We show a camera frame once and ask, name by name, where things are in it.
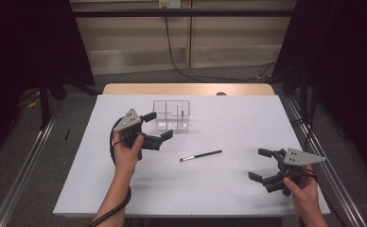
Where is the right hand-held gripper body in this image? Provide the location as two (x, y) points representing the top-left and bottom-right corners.
(261, 148), (326, 197)

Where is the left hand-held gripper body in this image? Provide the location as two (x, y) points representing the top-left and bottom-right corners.
(114, 108), (161, 160)

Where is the clear acrylic organizer box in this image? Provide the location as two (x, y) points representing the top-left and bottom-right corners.
(152, 99), (191, 132)

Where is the thin black silver-ferrule makeup brush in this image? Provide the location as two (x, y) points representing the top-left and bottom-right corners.
(179, 149), (223, 163)

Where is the person's left hand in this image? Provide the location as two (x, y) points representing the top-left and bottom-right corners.
(113, 131), (145, 178)

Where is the person's right hand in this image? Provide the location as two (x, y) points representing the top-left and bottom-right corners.
(282, 171), (322, 217)

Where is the white table board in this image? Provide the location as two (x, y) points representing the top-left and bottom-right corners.
(52, 94), (331, 218)

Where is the wooden table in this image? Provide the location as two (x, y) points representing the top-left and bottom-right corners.
(101, 82), (275, 96)

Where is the black metal stand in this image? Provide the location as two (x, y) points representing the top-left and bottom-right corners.
(38, 71), (52, 131)
(299, 67), (309, 121)

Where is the yellow floor object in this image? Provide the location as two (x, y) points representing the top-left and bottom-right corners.
(26, 97), (42, 110)

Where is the black curtain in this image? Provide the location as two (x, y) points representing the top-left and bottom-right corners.
(0, 0), (95, 165)
(271, 0), (367, 173)

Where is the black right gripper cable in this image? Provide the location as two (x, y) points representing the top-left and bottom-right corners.
(303, 167), (320, 185)

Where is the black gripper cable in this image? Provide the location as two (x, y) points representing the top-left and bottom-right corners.
(303, 167), (320, 185)
(88, 116), (132, 227)

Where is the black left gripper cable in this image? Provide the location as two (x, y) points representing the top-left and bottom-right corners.
(88, 116), (132, 227)

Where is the black wall cable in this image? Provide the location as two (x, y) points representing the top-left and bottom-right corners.
(163, 8), (277, 83)

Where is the metal floor rail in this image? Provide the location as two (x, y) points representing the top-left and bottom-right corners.
(0, 103), (63, 227)
(285, 94), (367, 227)

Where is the white wall outlet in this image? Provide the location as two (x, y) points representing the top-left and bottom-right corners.
(158, 0), (182, 9)

